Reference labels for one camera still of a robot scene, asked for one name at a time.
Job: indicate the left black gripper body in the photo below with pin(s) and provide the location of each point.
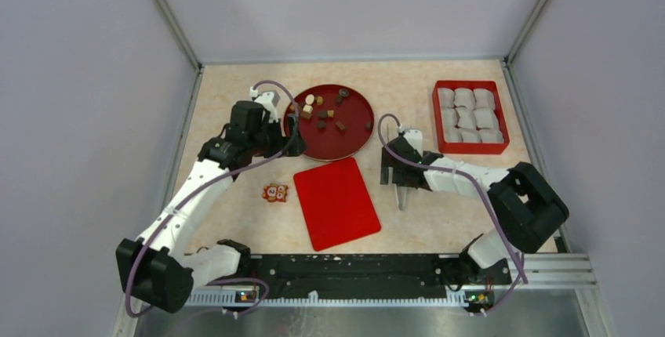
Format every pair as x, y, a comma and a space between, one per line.
268, 142

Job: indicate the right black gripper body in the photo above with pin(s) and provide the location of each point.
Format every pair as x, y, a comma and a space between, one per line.
397, 175

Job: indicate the metal tongs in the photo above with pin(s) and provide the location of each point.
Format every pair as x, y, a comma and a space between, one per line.
401, 195

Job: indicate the red rectangular lid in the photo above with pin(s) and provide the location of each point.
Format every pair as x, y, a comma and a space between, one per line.
336, 204

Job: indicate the round dark red tray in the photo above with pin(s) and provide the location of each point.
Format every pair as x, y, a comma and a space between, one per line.
318, 122

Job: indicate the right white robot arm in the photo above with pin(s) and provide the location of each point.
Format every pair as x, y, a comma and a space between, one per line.
524, 208

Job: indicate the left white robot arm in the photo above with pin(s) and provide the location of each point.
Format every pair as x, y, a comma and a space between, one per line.
155, 267

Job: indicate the red chocolate box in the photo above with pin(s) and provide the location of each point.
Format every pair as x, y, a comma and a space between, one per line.
469, 117

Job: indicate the red owl number block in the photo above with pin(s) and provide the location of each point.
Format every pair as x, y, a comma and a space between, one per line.
275, 193

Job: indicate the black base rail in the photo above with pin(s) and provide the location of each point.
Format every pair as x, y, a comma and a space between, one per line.
370, 276

